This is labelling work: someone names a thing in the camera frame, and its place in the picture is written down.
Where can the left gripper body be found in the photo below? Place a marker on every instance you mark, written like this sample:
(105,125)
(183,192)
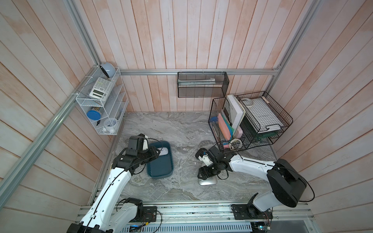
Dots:
(146,155)

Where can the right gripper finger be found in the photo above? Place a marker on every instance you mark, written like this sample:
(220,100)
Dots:
(215,171)
(203,173)

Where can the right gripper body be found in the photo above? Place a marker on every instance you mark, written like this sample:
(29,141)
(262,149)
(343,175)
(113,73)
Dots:
(215,163)

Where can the silver mouse front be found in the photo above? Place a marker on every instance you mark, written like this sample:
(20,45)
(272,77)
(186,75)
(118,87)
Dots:
(208,181)

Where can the white computer mouse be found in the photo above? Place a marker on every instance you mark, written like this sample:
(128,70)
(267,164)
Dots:
(163,151)

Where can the teal storage box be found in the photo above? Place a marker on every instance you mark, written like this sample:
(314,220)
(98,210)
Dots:
(163,166)

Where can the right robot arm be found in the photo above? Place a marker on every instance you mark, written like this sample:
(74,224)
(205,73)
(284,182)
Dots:
(287,185)

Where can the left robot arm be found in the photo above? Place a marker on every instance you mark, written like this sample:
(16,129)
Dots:
(99,218)

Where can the black mouse rear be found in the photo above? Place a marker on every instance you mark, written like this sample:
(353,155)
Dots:
(200,153)

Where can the tape roll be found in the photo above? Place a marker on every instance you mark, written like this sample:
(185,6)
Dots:
(235,144)

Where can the pink folder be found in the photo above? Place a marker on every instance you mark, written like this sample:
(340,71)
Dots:
(224,127)

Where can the white book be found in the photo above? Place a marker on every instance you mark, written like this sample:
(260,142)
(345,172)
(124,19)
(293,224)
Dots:
(235,112)

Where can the blue lid container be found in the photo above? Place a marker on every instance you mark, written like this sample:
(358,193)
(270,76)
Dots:
(94,114)

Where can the grid notepad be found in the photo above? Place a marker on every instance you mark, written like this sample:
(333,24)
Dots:
(261,116)

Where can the white calculator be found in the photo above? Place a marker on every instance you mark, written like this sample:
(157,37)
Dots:
(101,89)

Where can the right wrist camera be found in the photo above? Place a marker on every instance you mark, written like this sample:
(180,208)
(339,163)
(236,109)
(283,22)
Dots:
(205,159)

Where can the black wire file organizer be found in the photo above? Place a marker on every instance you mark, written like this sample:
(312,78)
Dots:
(227,122)

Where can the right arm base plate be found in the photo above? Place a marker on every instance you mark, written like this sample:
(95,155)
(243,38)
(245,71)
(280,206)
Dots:
(249,212)

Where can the black wire tray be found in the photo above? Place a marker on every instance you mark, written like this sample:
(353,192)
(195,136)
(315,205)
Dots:
(279,111)

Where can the white wire wall shelf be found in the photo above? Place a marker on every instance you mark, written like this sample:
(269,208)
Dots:
(114,107)

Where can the black mesh wall basket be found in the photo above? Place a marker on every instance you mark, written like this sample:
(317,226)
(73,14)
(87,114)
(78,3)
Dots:
(202,84)

